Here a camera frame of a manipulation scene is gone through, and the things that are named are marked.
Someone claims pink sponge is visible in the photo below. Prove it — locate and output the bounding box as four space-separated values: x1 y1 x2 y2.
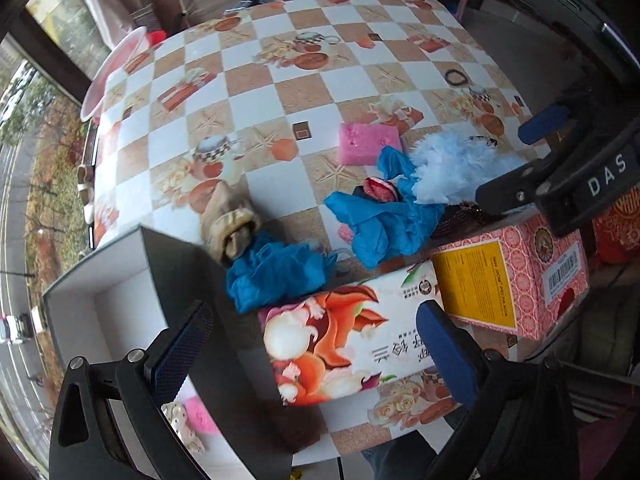
338 121 403 166

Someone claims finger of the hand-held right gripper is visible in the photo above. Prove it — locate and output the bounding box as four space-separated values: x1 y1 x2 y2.
517 101 588 147
475 157 556 221

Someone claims pink plush toy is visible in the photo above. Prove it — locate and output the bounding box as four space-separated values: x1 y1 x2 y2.
182 395 218 436

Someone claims pink patterned box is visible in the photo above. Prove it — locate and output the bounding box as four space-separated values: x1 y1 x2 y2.
430 207 591 341

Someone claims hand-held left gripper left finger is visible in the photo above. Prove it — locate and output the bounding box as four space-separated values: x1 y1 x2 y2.
48 301 214 480

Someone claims white floral printed box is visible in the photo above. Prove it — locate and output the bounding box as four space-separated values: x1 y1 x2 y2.
257 259 463 406

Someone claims blue cloth right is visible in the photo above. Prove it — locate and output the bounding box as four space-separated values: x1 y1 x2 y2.
324 146 446 270

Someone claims blue cloth left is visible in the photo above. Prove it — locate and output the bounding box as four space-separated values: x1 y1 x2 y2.
225 240 341 315

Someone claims person's leg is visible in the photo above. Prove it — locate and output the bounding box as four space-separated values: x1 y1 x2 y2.
362 432 458 480

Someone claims pale blue fluffy ball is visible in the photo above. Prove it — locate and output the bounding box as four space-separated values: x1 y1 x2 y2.
407 127 523 206

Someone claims beige knitted sock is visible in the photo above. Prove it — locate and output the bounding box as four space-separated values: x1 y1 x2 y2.
199 180 261 263

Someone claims red gold box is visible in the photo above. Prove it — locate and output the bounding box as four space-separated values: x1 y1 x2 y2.
591 195 640 266

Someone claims small white plush bear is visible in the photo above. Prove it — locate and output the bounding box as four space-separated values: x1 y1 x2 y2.
161 401 206 456

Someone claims pink red knit sock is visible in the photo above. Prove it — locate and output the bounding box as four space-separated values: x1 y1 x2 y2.
355 176 401 204

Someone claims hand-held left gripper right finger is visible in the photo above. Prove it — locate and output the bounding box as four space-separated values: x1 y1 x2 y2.
416 299 596 480

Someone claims blue cloth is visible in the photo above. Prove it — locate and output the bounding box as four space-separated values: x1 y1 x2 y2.
225 240 341 315
324 146 446 270

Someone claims grey box with white interior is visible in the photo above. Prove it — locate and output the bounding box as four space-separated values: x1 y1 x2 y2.
41 225 296 480

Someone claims pink plastic basin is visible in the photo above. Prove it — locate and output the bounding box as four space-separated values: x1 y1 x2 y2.
80 26 151 122

